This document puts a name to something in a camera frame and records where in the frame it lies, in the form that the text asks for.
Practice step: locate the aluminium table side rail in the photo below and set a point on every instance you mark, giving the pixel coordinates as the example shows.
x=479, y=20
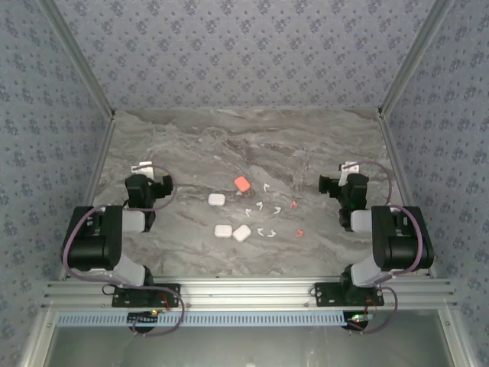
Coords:
x=393, y=153
x=100, y=153

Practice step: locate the aluminium corner post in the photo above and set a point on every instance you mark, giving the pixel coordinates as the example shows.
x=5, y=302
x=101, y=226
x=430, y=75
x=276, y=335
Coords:
x=80, y=57
x=413, y=57

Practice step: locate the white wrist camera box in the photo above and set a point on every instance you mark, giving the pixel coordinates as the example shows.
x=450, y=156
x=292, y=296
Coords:
x=347, y=172
x=143, y=169

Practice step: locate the long aluminium mounting rail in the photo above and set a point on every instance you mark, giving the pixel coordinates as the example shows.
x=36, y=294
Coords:
x=244, y=294

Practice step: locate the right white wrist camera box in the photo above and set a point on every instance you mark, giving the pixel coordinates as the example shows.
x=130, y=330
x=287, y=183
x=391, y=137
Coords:
x=347, y=172

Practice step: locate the left black controller board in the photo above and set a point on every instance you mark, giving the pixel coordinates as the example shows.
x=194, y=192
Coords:
x=143, y=320

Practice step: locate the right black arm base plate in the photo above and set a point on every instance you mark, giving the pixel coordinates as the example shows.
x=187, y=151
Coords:
x=324, y=294

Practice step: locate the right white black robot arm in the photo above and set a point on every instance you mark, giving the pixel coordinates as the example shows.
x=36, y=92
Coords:
x=401, y=244

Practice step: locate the pink earbud charging case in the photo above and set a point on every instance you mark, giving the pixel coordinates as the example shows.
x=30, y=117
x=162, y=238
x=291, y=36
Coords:
x=242, y=184

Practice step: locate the white earbud charging case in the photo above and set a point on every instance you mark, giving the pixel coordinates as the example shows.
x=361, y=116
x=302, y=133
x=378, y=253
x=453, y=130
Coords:
x=241, y=233
x=223, y=231
x=216, y=199

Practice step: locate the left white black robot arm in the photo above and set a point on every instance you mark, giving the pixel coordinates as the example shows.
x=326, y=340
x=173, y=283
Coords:
x=91, y=237

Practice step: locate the right black controller board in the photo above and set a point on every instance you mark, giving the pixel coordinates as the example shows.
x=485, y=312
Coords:
x=357, y=324

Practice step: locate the black controller board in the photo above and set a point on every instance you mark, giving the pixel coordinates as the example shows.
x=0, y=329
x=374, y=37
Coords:
x=143, y=320
x=357, y=324

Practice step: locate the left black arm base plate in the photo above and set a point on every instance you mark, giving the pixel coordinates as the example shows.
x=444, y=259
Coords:
x=172, y=292

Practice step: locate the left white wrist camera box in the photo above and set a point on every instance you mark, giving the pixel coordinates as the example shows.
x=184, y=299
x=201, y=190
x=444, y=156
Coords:
x=143, y=169

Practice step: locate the aluminium frame leg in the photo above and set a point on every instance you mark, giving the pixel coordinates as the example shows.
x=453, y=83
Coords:
x=456, y=344
x=34, y=344

